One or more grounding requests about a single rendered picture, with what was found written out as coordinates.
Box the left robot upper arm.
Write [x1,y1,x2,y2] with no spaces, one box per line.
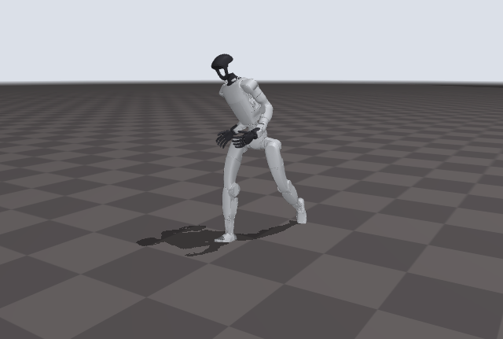
[240,79,271,114]

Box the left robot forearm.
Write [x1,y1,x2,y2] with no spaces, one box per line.
[254,105,273,138]

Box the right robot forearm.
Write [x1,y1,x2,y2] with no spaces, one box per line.
[233,121,247,134]

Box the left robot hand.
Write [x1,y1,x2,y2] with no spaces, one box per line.
[232,127,260,148]

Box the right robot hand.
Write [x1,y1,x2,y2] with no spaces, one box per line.
[216,124,237,149]

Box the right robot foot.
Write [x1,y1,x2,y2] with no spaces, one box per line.
[214,233,237,242]

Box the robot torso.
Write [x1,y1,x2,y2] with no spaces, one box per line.
[222,77,267,149]

